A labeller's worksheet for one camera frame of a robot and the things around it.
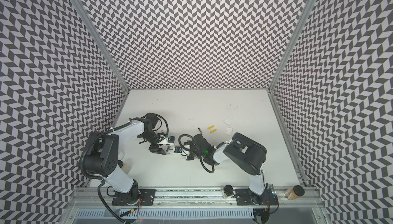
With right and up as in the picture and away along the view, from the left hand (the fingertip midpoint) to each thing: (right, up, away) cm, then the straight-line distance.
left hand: (165, 146), depth 88 cm
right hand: (+8, -2, -2) cm, 9 cm away
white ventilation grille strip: (+6, -25, -19) cm, 32 cm away
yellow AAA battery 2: (+29, +8, +6) cm, 30 cm away
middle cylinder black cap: (+34, -17, -15) cm, 41 cm away
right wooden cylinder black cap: (+66, -19, -15) cm, 70 cm away
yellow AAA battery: (+27, +10, +8) cm, 30 cm away
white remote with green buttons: (+4, -1, -2) cm, 4 cm away
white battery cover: (+39, +13, +13) cm, 43 cm away
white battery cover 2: (+39, +7, +8) cm, 40 cm away
